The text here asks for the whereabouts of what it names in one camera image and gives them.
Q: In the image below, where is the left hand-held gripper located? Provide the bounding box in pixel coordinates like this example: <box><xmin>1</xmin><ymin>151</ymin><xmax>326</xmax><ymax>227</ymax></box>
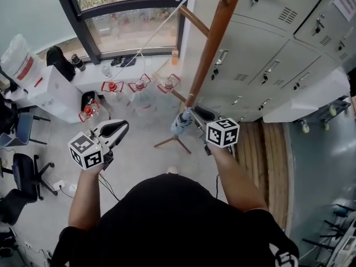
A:
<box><xmin>68</xmin><ymin>119</ymin><xmax>130</xmax><ymax>171</ymax></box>

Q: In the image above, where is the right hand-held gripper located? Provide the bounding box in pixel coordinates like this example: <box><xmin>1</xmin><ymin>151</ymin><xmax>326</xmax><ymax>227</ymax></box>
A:
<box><xmin>190</xmin><ymin>106</ymin><xmax>240</xmax><ymax>156</ymax></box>

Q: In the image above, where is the blue umbrella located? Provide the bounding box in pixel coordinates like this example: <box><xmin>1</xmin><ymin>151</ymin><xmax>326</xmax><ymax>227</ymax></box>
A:
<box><xmin>171</xmin><ymin>107</ymin><xmax>194</xmax><ymax>136</ymax></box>

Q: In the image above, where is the brown wooden coat rack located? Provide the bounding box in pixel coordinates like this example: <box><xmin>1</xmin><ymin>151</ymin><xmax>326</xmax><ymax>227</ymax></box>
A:
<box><xmin>154</xmin><ymin>0</ymin><xmax>247</xmax><ymax>155</ymax></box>

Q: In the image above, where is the person's right forearm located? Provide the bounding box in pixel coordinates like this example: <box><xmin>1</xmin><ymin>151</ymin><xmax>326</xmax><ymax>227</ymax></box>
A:
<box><xmin>210</xmin><ymin>145</ymin><xmax>269</xmax><ymax>212</ymax></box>

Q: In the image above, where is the person's left forearm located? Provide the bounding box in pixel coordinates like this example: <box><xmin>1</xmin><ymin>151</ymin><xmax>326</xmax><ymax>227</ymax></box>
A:
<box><xmin>68</xmin><ymin>165</ymin><xmax>103</xmax><ymax>230</ymax></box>

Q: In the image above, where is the black metal rack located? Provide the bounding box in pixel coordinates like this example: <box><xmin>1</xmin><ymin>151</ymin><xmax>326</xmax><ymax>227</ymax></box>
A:
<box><xmin>301</xmin><ymin>203</ymin><xmax>356</xmax><ymax>267</ymax></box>

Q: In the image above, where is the white water dispenser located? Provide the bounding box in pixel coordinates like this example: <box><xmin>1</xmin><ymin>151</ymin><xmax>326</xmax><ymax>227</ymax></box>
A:
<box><xmin>27</xmin><ymin>65</ymin><xmax>84</xmax><ymax>125</ymax></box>

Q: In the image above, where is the small black pouch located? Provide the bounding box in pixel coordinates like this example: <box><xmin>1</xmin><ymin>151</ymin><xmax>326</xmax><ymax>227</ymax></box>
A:
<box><xmin>110</xmin><ymin>56</ymin><xmax>137</xmax><ymax>68</ymax></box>

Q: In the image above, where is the dark thermos bottle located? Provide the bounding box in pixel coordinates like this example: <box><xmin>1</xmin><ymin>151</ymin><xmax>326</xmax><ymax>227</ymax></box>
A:
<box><xmin>71</xmin><ymin>53</ymin><xmax>87</xmax><ymax>72</ymax></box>

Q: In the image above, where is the wooden slat platform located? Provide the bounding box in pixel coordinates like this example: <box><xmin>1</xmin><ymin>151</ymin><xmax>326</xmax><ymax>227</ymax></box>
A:
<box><xmin>233</xmin><ymin>121</ymin><xmax>290</xmax><ymax>230</ymax></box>

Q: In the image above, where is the black bag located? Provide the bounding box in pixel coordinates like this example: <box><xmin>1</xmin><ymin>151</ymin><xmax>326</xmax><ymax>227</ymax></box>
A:
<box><xmin>46</xmin><ymin>45</ymin><xmax>76</xmax><ymax>82</ymax></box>

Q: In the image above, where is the grey metal locker cabinet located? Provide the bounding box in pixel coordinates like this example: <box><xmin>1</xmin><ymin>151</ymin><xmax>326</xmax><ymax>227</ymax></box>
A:
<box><xmin>191</xmin><ymin>0</ymin><xmax>356</xmax><ymax>122</ymax></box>

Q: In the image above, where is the blue-grey chair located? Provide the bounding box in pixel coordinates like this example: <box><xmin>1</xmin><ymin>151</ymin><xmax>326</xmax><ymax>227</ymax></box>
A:
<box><xmin>0</xmin><ymin>112</ymin><xmax>51</xmax><ymax>147</ymax></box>

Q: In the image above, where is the white desk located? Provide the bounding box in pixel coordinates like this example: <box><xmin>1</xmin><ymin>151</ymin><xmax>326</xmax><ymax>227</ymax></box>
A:
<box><xmin>11</xmin><ymin>90</ymin><xmax>53</xmax><ymax>113</ymax></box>

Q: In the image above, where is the black office chair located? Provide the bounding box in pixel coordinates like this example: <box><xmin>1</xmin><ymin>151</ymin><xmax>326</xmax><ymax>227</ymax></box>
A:
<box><xmin>0</xmin><ymin>153</ymin><xmax>58</xmax><ymax>225</ymax></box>

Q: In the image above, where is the thin white rod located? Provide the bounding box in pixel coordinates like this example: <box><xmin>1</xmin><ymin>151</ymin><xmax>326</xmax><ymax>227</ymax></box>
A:
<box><xmin>113</xmin><ymin>0</ymin><xmax>197</xmax><ymax>77</ymax></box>

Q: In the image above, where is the white cabinet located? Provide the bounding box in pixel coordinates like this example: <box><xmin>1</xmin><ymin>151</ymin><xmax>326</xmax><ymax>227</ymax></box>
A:
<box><xmin>263</xmin><ymin>67</ymin><xmax>351</xmax><ymax>123</ymax></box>

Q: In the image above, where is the black chair with jacket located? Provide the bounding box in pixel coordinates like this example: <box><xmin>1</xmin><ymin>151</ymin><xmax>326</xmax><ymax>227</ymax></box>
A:
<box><xmin>0</xmin><ymin>93</ymin><xmax>19</xmax><ymax>135</ymax></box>

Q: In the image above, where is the person's black shirt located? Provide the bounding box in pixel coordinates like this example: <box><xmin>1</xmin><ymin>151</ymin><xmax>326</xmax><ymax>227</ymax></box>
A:
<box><xmin>50</xmin><ymin>173</ymin><xmax>300</xmax><ymax>267</ymax></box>

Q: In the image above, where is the grey wheeled cart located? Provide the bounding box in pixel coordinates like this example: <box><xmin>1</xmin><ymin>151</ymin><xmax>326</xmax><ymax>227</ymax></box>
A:
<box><xmin>296</xmin><ymin>98</ymin><xmax>352</xmax><ymax>134</ymax></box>

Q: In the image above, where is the large clear water jug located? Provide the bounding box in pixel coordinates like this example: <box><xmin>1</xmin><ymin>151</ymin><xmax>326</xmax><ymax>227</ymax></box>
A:
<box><xmin>0</xmin><ymin>33</ymin><xmax>44</xmax><ymax>88</ymax></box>

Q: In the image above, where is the white paper notice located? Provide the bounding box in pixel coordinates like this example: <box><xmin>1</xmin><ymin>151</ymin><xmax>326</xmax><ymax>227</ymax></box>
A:
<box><xmin>332</xmin><ymin>0</ymin><xmax>356</xmax><ymax>22</ymax></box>

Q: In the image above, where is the clear bottle with red handle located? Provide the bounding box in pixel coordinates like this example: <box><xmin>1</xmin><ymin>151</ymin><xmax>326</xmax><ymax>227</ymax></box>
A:
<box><xmin>100</xmin><ymin>80</ymin><xmax>128</xmax><ymax>111</ymax></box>
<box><xmin>78</xmin><ymin>100</ymin><xmax>109</xmax><ymax>127</ymax></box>
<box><xmin>127</xmin><ymin>73</ymin><xmax>156</xmax><ymax>116</ymax></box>
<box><xmin>156</xmin><ymin>73</ymin><xmax>181</xmax><ymax>108</ymax></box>

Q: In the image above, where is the dark window frame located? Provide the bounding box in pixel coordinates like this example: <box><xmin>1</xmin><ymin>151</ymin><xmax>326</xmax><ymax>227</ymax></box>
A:
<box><xmin>51</xmin><ymin>0</ymin><xmax>190</xmax><ymax>65</ymax></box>

